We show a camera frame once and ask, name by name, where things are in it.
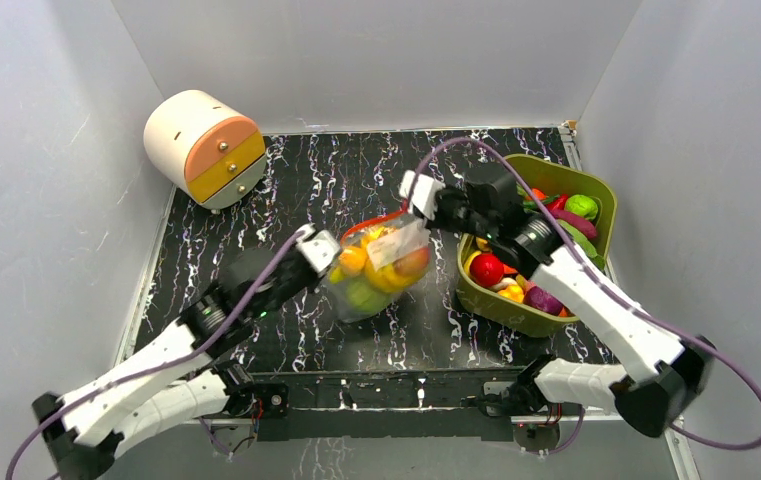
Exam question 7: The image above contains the dark purple toy onion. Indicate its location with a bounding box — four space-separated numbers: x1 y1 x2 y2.
523 286 564 316

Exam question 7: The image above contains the round white mini drawer cabinet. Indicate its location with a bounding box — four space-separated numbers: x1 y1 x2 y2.
143 90 269 211

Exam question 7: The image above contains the olive green plastic bin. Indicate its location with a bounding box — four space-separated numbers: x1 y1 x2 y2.
456 154 618 337

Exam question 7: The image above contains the yellow toy banana bunch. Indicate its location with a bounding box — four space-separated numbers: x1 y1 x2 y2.
329 225 396 284

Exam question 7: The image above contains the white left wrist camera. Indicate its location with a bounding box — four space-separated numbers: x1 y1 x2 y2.
296 224 341 278

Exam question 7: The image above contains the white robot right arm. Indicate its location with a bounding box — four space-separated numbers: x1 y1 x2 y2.
400 164 713 437

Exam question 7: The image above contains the red toy apple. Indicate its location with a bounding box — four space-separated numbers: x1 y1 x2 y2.
468 253 504 289

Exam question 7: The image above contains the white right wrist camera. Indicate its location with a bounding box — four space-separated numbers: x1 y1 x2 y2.
398 170 446 220

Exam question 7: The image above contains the long green toy leaf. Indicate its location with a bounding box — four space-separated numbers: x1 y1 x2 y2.
558 219 606 271

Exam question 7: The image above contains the pink toy peach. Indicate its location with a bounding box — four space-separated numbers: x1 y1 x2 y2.
393 247 430 278

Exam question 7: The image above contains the red toy chili pepper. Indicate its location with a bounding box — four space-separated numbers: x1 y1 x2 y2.
543 194 569 211

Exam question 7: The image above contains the clear zip bag orange zipper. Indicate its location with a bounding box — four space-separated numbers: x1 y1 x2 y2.
325 211 431 323

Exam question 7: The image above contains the purple toy sweet potato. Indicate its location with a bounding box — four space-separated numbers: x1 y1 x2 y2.
550 209 598 240

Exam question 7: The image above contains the yellow toy lemon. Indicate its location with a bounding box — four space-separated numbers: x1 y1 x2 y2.
362 260 420 294

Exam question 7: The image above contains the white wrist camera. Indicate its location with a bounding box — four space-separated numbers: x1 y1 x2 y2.
296 224 341 278
398 170 446 220

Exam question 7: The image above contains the lime green toy fruit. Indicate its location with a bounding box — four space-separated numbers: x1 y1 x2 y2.
564 194 599 222

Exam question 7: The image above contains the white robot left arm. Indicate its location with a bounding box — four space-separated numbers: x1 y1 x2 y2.
32 238 340 479

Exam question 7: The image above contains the orange toy fruit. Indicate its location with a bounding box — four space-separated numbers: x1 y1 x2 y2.
497 284 526 304

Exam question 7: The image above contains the green toy cabbage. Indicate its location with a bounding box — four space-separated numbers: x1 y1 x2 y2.
344 278 392 318

